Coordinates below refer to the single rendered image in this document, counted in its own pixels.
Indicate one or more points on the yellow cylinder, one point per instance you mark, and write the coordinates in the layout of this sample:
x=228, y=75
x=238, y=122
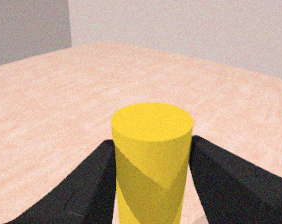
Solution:
x=152, y=149

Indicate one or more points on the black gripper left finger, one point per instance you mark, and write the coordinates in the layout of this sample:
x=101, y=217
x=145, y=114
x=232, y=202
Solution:
x=86, y=196

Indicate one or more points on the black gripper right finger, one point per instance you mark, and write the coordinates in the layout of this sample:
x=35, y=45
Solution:
x=231, y=189

